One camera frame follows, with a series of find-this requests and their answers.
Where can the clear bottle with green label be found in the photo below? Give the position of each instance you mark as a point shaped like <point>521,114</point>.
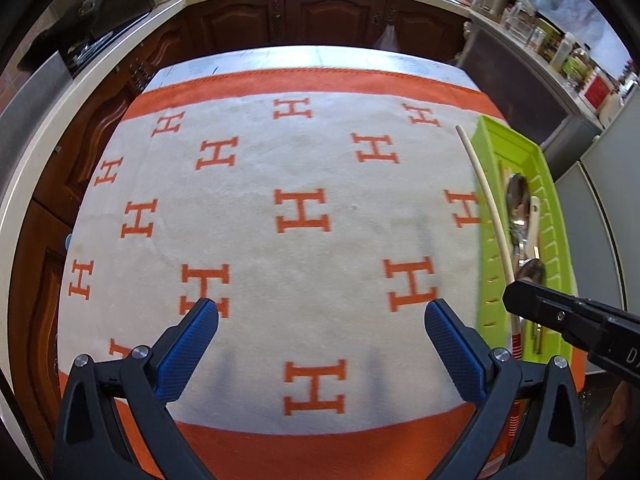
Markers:
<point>582,62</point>

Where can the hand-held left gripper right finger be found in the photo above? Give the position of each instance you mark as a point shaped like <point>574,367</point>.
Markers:
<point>455,355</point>

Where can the grey refrigerator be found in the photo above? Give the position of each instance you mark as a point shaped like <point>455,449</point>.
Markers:
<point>600,200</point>

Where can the red label container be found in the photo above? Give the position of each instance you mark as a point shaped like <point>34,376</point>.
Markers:
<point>595,89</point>

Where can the glass jar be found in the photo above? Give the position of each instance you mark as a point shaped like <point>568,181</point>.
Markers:
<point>520,17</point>

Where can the light wooden chopstick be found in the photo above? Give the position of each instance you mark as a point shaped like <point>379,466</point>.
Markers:
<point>505,171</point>

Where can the black glossy panel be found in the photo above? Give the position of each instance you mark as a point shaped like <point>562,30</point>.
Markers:
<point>100,5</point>

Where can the gas stove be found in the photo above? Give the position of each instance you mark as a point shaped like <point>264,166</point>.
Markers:
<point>87,52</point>

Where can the white plastic bag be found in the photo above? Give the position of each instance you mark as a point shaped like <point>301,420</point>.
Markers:
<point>388,40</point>

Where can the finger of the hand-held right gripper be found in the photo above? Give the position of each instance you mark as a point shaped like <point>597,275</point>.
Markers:
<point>550,312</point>

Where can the pale patterned table cover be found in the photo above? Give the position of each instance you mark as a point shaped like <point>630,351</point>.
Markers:
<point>300,57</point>

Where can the white-capped bottle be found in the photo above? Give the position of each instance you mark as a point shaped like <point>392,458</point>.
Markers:
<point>562,52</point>

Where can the large metal spoon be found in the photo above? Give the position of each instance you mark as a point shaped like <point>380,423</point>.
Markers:
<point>517,195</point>

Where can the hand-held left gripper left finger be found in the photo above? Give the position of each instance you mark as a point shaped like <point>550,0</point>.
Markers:
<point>190,350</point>

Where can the small jar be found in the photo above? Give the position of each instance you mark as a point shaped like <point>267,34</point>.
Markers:
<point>535,37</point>

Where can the green plastic tray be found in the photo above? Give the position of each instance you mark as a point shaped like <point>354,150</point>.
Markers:
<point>520,152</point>

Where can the orange beige printed blanket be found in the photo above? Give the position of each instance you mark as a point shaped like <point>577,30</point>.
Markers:
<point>350,240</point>

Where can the cream chopstick with red bands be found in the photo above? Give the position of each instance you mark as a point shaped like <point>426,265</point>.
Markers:
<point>485,195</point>

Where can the metal cabinet with frosted doors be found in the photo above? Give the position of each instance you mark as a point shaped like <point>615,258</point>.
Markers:
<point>515,85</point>

